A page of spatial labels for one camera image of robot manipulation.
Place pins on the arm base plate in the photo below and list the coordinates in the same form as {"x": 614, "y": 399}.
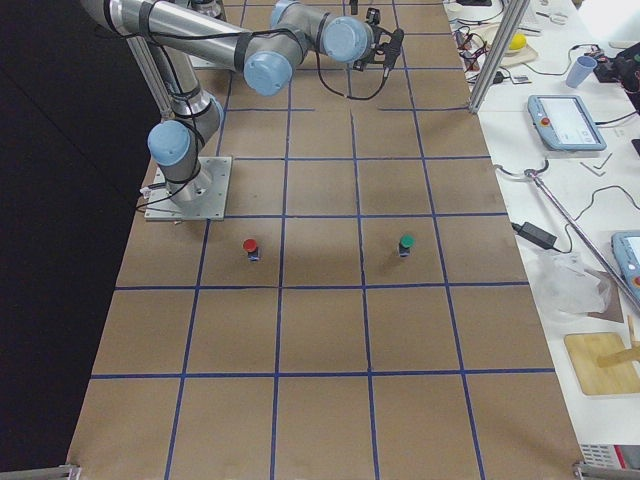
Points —
{"x": 202, "y": 198}
{"x": 200, "y": 63}

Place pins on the blue plastic cup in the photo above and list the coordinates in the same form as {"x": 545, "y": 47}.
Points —
{"x": 583, "y": 66}

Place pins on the wooden cutting board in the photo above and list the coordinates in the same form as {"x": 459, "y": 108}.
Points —
{"x": 603, "y": 364}

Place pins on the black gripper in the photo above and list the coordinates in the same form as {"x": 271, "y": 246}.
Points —
{"x": 370, "y": 14}
{"x": 360, "y": 64}

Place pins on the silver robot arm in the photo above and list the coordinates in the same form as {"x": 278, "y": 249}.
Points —
{"x": 212, "y": 8}
{"x": 164, "y": 36}

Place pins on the clear plastic bag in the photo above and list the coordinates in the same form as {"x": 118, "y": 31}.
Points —
{"x": 565, "y": 288}

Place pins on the black power adapter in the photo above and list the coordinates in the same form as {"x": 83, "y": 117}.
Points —
{"x": 535, "y": 235}

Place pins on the blue teach pendant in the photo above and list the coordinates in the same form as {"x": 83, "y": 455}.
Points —
{"x": 625, "y": 248}
{"x": 564, "y": 123}

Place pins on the yellow lemon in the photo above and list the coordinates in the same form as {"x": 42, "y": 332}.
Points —
{"x": 517, "y": 43}

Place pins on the aluminium frame post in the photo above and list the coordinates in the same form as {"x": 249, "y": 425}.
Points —
{"x": 510, "y": 22}

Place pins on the green push button switch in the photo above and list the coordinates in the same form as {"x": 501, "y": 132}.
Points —
{"x": 405, "y": 245}

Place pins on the red push button switch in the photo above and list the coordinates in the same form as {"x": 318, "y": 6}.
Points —
{"x": 252, "y": 249}

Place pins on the metal walking cane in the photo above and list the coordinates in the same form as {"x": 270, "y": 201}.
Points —
{"x": 534, "y": 175}

